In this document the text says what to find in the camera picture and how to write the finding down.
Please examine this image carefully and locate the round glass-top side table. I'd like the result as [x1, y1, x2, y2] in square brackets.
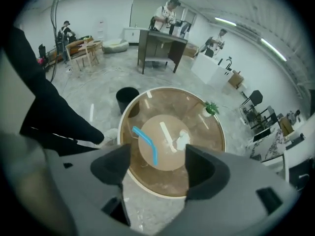
[118, 87, 226, 199]

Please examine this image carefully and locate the dark wooden desk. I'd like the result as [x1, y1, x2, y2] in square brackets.
[137, 29, 189, 75]

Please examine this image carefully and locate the white block counter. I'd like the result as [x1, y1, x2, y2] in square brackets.
[190, 53, 235, 86]

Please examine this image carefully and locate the round wooden table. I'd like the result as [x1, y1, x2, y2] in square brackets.
[78, 40, 104, 59]

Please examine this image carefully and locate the brown cardboard box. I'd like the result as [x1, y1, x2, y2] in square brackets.
[227, 70, 245, 90]

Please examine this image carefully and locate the person's black trouser leg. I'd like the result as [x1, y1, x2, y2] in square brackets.
[3, 26, 105, 157]

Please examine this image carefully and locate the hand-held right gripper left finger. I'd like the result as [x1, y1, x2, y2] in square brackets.
[44, 143, 131, 236]

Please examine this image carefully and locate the black metal chair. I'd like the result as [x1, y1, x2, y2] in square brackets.
[239, 89, 264, 113]

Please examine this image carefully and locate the marble pattern table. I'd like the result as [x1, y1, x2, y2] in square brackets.
[245, 128, 286, 162]

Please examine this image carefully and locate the small potted green plant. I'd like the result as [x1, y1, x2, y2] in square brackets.
[203, 101, 220, 118]

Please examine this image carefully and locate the light wooden chair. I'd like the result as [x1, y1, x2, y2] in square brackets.
[65, 38, 100, 71]

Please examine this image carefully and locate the white paper trash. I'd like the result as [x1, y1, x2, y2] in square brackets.
[175, 129, 191, 151]

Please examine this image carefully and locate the blue bent straw trash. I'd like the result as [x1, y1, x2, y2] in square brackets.
[131, 126, 159, 166]

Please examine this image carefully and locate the black trash bin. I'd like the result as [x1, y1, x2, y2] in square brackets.
[115, 87, 141, 115]

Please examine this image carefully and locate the grey bean bag cushion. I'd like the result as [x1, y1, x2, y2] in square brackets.
[101, 39, 130, 55]

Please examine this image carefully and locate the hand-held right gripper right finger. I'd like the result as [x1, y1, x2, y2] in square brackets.
[157, 143, 302, 236]

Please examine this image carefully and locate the long ceiling light tube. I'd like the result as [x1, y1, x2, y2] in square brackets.
[260, 37, 288, 62]
[213, 17, 237, 26]

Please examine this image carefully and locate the white low cabinet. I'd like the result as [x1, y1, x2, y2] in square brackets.
[123, 27, 143, 44]

